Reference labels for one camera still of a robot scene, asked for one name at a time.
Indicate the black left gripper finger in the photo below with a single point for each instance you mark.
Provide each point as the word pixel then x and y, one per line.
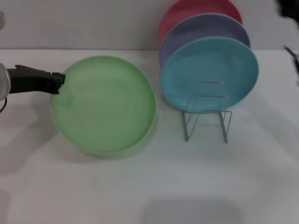
pixel 53 88
pixel 58 77

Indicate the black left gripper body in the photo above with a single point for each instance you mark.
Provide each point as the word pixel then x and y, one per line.
pixel 28 79

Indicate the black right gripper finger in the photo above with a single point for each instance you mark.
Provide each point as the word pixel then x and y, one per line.
pixel 289 51
pixel 288 7

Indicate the green plastic plate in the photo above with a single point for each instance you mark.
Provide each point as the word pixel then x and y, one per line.
pixel 105 107

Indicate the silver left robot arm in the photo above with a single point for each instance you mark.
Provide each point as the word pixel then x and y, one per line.
pixel 4 81

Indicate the blue plastic plate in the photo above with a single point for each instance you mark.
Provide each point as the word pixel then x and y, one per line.
pixel 210 65

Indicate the purple plastic plate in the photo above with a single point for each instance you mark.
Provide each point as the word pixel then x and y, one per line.
pixel 205 28

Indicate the red plastic plate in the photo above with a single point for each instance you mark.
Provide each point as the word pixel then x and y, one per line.
pixel 187 11

